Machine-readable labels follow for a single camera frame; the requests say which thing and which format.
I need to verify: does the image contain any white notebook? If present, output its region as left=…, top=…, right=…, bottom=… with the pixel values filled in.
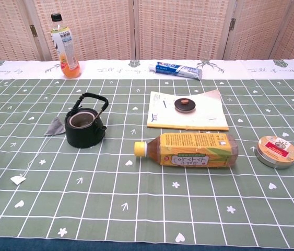
left=146, top=89, right=230, bottom=131

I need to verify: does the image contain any blue white toothpaste tube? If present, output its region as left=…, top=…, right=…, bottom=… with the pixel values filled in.
left=148, top=61, right=203, bottom=81

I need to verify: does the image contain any tea bottle with yellow label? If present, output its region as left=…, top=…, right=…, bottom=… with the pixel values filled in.
left=134, top=132, right=239, bottom=169

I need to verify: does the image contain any grey tea bag with string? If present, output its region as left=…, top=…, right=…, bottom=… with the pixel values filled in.
left=10, top=116, right=66, bottom=186

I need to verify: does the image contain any black cast iron teapot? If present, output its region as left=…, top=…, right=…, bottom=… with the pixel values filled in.
left=64, top=92, right=110, bottom=149

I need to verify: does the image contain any woven folding screen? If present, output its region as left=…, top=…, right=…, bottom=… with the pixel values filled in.
left=0, top=0, right=294, bottom=63

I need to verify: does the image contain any black teapot lid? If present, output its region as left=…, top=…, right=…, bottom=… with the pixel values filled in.
left=174, top=98, right=196, bottom=114

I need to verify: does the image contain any round metal tin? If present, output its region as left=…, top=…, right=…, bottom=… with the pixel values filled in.
left=254, top=135, right=294, bottom=169

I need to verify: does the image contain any green grid tablecloth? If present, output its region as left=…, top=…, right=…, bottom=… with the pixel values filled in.
left=0, top=59, right=294, bottom=248

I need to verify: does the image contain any orange juice bottle black cap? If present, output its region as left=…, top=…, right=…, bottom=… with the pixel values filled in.
left=50, top=13, right=81, bottom=79

